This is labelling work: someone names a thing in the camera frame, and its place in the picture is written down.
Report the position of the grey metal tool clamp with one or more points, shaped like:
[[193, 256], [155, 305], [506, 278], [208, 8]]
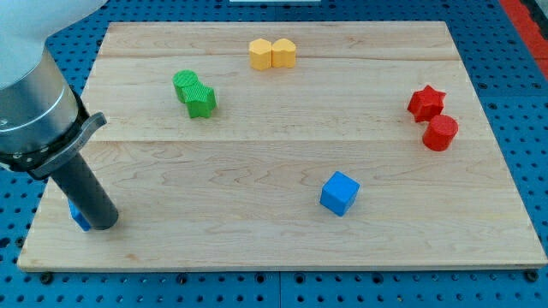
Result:
[[41, 163]]

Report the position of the blue triangle block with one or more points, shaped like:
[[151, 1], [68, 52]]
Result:
[[78, 217]]

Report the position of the green star block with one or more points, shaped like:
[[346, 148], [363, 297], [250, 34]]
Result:
[[200, 100]]

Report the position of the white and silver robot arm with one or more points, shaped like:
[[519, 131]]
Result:
[[37, 105]]

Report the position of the wooden board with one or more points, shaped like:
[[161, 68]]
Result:
[[240, 191]]

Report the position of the yellow hexagon block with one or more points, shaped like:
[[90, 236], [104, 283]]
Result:
[[260, 54]]

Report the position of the red star block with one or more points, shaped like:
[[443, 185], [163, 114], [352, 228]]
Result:
[[426, 103]]

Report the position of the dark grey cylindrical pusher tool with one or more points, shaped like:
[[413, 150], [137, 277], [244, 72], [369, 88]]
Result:
[[82, 188]]

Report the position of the yellow heart block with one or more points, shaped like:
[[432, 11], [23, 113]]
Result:
[[283, 54]]

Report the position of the blue cube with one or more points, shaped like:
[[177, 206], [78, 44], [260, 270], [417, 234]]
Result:
[[339, 193]]

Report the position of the green cylinder block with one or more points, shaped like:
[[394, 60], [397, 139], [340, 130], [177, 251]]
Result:
[[184, 81]]

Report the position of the red cylinder block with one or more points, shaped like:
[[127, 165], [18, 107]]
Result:
[[440, 132]]

